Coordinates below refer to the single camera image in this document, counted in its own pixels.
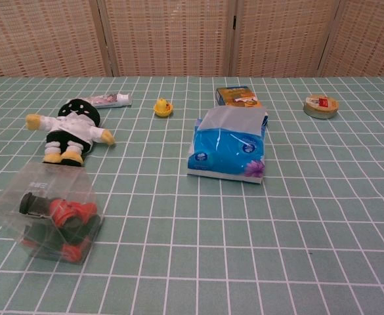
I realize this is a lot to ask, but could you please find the toothpaste tube white cap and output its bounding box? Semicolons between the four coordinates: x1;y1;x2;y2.
81;92;133;110

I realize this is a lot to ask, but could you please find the orange and blue carton box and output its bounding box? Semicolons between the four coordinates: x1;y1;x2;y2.
215;85;270;128

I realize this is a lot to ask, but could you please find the blue plastic tissue pack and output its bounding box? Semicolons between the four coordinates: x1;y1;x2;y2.
186;118;267;186

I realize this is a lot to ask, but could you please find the bamboo folding screen panel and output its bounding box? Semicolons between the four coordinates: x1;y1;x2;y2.
316;0;384;78
228;0;349;78
0;0;109;78
96;0;238;77

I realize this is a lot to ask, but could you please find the red plastic cylinder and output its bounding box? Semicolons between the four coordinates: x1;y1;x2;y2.
49;198;98;231
58;236;93;264

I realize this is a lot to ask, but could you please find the round metal tin red label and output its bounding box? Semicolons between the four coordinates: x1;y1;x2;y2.
303;93;340;119

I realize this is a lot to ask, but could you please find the yellow rubber duck toy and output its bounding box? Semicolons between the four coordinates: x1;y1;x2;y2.
153;97;174;118

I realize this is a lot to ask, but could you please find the black plush doll white shirt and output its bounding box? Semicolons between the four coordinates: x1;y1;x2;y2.
25;97;117;167

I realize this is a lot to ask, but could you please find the clear plastic box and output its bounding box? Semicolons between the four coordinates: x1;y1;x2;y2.
0;161;106;265

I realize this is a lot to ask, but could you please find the green white grid tablecloth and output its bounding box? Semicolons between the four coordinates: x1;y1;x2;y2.
0;75;384;315

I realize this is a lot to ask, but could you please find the black plastic cylinder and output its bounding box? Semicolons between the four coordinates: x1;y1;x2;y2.
18;192;53;218

